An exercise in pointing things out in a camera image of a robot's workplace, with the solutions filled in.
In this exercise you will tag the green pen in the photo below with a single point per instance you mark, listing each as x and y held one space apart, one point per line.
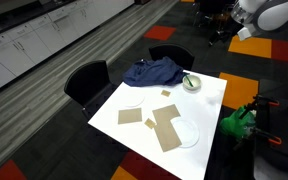
188 80

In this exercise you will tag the cream ceramic bowl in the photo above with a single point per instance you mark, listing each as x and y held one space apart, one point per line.
192 83

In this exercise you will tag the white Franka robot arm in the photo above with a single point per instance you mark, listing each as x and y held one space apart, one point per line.
277 15

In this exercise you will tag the blue denim cloth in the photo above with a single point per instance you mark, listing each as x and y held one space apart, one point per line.
154 71

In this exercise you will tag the small brown printed packet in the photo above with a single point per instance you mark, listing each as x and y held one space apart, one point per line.
165 93

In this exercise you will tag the small brown cardboard piece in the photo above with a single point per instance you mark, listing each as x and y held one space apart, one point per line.
129 115

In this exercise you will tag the small brown label card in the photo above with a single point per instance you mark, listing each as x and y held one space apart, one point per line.
150 123

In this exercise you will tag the black chair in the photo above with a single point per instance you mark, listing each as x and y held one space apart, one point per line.
172 55
87 81

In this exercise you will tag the large brown cardboard piece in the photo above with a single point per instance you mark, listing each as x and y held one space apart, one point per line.
168 136

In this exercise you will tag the white round plate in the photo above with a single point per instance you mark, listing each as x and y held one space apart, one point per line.
186 133

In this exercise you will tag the green plastic bag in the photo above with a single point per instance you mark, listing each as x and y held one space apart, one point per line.
235 122

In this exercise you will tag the dark background chair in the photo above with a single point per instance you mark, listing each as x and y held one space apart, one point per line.
217 16

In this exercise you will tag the white cabinet row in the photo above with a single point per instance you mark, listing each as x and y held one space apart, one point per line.
34 50

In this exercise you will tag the orange black clamp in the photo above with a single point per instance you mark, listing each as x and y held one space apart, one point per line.
273 103
273 140

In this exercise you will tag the black side table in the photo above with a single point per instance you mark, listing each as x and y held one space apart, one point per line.
284 110

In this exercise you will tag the black countertop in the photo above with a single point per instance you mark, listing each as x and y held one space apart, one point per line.
14 23

